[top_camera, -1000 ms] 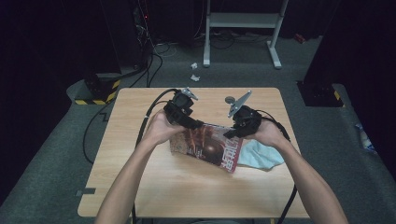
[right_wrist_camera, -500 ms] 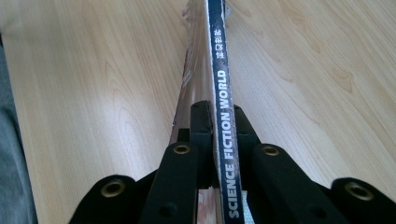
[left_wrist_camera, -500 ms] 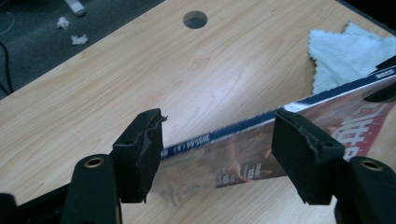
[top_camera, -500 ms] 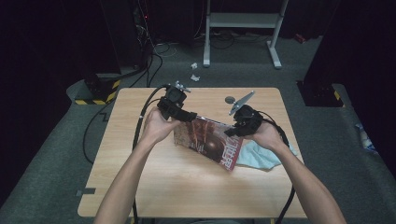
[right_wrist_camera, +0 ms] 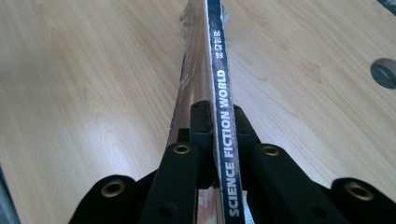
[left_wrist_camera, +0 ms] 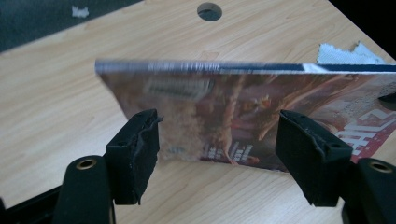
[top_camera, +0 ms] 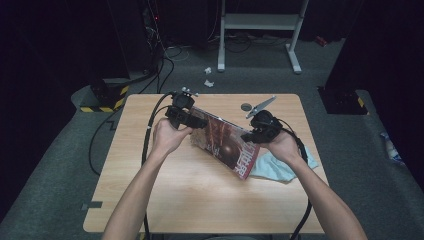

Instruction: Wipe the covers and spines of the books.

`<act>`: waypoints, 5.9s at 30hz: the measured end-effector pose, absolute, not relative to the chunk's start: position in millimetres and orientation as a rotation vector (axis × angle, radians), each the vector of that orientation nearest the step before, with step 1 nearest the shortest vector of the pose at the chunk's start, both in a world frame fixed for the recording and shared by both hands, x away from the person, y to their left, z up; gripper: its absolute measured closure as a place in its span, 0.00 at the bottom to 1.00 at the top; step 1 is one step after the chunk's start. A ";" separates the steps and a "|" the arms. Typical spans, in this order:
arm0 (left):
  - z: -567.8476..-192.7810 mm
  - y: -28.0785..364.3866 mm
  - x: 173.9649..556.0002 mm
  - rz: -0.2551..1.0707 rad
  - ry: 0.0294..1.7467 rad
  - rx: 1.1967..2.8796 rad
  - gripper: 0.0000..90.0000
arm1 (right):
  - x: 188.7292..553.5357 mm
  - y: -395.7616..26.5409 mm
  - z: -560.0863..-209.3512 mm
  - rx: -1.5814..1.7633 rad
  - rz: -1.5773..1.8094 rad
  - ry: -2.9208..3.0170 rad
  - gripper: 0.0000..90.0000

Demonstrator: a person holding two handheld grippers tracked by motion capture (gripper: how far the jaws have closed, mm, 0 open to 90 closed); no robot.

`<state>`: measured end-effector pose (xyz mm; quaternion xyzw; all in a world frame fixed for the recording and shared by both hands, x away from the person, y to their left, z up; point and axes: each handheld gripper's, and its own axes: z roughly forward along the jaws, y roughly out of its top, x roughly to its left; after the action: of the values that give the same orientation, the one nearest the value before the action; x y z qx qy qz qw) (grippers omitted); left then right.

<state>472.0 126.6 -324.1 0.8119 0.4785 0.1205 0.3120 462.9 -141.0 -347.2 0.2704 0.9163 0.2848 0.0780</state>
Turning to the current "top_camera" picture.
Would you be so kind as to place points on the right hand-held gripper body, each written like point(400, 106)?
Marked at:
point(266, 125)

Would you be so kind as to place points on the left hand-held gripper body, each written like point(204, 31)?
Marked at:
point(180, 106)

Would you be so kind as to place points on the red cover magazine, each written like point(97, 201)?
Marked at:
point(230, 143)

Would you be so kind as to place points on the light blue cloth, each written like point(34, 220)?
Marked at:
point(273, 170)

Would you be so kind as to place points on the person's right hand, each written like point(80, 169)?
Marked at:
point(283, 148)

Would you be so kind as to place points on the person's left hand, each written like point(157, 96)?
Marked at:
point(168, 138)

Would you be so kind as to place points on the grey round table grommet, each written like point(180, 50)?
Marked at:
point(245, 106)

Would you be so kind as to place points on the large crumpled white paper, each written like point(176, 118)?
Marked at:
point(208, 83)

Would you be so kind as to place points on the small crumpled white paper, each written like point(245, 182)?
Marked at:
point(208, 70)

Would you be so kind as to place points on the black base with yellow stripes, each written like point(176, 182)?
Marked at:
point(106, 98)

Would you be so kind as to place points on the black base with yellow mark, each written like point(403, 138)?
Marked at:
point(343, 101)

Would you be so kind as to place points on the small red object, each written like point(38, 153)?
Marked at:
point(321, 40)

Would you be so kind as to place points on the white metal stand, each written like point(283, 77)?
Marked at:
point(261, 21)

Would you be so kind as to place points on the blue and white packet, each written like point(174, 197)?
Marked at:
point(391, 148)

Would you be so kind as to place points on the grey tape strip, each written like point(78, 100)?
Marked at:
point(92, 205)

